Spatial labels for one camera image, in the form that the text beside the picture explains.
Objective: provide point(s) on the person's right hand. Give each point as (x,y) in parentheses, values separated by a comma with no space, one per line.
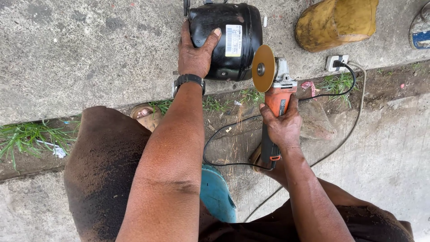
(284,129)

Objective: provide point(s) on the person's left hand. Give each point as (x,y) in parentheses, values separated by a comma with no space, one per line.
(195,57)

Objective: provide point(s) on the orange angle grinder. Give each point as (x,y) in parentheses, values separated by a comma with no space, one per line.
(273,100)

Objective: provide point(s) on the black compressor tank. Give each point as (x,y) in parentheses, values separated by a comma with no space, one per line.
(231,40)

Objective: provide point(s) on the black wristwatch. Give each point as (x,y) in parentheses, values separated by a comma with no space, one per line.
(188,82)

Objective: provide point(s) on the pink wrapper scrap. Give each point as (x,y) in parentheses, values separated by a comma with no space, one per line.
(309,87)

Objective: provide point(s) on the tan sandal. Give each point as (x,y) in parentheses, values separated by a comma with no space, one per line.
(147,116)

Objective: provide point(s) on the white power socket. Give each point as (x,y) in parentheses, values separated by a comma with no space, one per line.
(336,63)

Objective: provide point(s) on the teal plastic stool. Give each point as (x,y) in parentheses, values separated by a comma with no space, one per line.
(216,195)

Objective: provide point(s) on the yellow dirty container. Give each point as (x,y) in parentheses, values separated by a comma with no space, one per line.
(336,23)

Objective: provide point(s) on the brown dusty shorts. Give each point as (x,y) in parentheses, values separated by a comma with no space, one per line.
(104,171)

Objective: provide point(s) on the white plastic scrap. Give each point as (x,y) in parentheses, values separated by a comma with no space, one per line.
(58,151)

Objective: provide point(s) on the blue and white round object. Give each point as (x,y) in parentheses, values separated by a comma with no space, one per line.
(420,32)

